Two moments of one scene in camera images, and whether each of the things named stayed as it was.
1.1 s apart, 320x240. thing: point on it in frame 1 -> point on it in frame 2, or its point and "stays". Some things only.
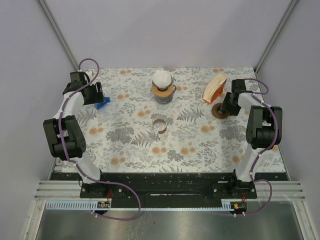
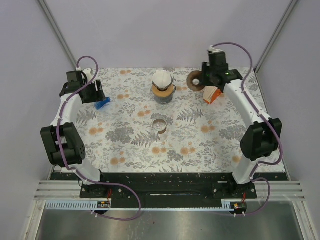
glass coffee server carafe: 164,100 stays
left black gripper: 98,97 stays
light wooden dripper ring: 156,92 stays
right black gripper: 233,112 -> 204,68
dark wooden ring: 215,108 -> 193,75
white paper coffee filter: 162,79 stays
